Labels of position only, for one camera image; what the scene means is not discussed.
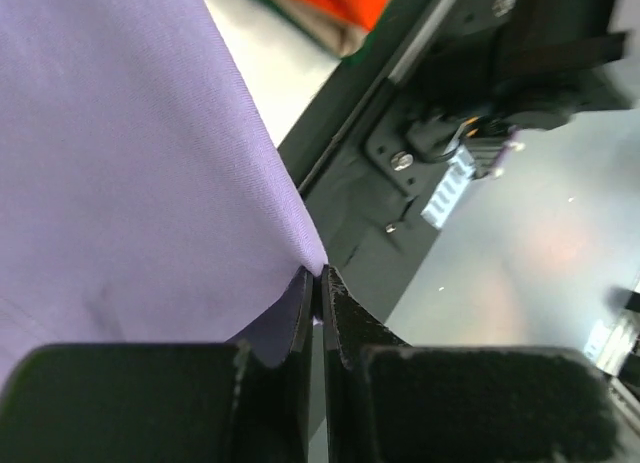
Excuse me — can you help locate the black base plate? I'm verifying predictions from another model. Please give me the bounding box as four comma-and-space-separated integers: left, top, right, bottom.
274, 0, 614, 334

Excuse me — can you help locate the purple t shirt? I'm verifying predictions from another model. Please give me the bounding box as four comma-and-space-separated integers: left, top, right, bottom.
1, 0, 327, 376

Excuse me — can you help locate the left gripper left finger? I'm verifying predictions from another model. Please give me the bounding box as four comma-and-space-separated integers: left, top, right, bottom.
1, 270, 314, 462

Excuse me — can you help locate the beige folded t shirt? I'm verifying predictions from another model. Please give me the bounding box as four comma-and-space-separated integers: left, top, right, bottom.
271, 0, 369, 58

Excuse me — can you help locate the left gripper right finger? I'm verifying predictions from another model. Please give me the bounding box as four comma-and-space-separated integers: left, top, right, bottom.
321, 267, 639, 462

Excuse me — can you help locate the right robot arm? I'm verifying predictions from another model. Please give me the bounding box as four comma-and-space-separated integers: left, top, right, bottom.
404, 0, 631, 163

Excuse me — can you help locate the right controller board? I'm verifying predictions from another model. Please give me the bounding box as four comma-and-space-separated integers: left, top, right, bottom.
420, 118, 525, 230

